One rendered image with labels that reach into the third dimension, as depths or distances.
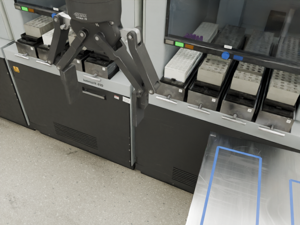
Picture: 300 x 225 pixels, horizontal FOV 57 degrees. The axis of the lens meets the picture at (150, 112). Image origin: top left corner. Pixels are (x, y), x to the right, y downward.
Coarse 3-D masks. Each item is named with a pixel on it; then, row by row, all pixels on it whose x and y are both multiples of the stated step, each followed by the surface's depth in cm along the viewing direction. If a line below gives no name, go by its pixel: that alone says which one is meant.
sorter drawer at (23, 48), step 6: (18, 42) 151; (24, 42) 150; (30, 42) 150; (36, 42) 150; (42, 42) 153; (18, 48) 154; (24, 48) 152; (30, 48) 150; (36, 48) 150; (18, 54) 152; (24, 54) 152; (30, 54) 153; (36, 54) 151
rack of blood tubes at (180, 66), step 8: (176, 56) 134; (184, 56) 134; (192, 56) 133; (200, 56) 142; (168, 64) 127; (176, 64) 127; (184, 64) 129; (192, 64) 138; (168, 72) 125; (176, 72) 123; (184, 72) 122; (184, 80) 125
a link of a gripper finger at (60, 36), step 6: (66, 12) 42; (54, 18) 41; (60, 18) 41; (54, 24) 42; (60, 24) 41; (54, 30) 42; (60, 30) 42; (66, 30) 43; (54, 36) 43; (60, 36) 43; (66, 36) 45; (54, 42) 44; (60, 42) 44; (54, 48) 45; (60, 48) 46; (48, 54) 46; (54, 54) 45; (60, 54) 48; (48, 60) 47; (54, 60) 47
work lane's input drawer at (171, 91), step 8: (200, 64) 139; (192, 72) 132; (160, 80) 126; (168, 80) 125; (176, 80) 125; (192, 80) 132; (160, 88) 128; (168, 88) 126; (176, 88) 124; (184, 88) 123; (168, 96) 126; (176, 96) 126; (184, 96) 126
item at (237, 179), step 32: (224, 160) 90; (256, 160) 90; (288, 160) 90; (224, 192) 80; (256, 192) 81; (288, 192) 81; (192, 224) 73; (224, 224) 73; (256, 224) 73; (288, 224) 73
